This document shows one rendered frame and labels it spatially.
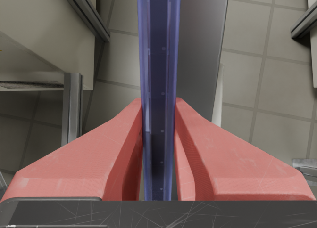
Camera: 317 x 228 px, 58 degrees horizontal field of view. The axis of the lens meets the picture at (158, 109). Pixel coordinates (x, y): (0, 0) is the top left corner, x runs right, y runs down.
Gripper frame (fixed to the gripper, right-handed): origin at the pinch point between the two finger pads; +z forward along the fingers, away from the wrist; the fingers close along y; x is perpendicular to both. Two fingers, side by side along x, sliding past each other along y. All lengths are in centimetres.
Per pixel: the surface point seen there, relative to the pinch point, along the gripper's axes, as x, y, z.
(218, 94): 4.4, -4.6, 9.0
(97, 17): 22, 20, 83
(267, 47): 35, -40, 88
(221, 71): 3.1, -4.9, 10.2
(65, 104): 35, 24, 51
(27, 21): 12, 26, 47
